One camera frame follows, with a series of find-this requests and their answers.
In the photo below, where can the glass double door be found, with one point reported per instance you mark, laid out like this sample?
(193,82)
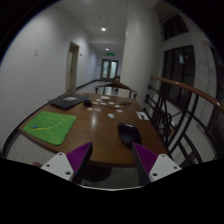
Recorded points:
(109,70)

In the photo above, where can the red-white paper sticker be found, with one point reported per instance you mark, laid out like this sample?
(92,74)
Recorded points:
(119,110)

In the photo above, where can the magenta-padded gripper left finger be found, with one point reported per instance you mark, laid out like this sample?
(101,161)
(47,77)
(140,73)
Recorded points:
(58,165)

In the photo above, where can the small black cup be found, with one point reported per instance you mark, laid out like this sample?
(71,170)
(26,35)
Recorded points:
(88,103)

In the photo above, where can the wooden armchair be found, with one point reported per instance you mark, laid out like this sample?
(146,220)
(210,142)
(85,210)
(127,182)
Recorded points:
(116,85)

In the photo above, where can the dark upper window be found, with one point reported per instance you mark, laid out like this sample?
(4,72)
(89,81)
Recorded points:
(175,26)

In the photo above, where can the white paper card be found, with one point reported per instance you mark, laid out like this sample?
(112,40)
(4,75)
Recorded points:
(142,115)

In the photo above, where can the white wall switch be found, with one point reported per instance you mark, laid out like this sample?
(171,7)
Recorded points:
(35,53)

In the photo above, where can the green mouse pad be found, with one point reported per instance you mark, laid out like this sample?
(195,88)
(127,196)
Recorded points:
(50,126)

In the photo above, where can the wooden-topped black metal railing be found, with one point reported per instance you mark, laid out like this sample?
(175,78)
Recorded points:
(186,88)

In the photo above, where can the white paper sticker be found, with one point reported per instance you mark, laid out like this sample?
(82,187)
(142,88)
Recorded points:
(111,115)

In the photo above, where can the ceiling lights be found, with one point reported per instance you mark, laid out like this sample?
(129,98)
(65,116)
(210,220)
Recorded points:
(103,29)

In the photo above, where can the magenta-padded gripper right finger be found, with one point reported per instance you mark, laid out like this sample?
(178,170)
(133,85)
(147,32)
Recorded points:
(163,166)

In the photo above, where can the pink paper sticker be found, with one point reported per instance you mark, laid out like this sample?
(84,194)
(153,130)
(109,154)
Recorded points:
(97,109)

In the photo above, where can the green exit sign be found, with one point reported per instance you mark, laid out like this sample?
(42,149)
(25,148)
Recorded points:
(111,53)

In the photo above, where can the beige paper sticker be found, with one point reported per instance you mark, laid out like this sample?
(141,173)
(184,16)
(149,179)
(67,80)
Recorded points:
(90,109)

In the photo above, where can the black computer mouse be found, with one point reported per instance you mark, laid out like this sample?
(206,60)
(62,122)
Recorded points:
(128,133)

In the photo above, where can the distant wooden chair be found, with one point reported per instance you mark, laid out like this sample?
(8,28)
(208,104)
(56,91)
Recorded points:
(116,78)

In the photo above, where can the side doorway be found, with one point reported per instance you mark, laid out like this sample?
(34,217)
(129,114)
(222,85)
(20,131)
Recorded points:
(72,66)

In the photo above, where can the black closed laptop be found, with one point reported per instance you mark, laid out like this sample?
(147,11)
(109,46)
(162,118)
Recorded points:
(68,101)

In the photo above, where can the small white box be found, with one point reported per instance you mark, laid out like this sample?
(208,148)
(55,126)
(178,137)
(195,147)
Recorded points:
(105,97)

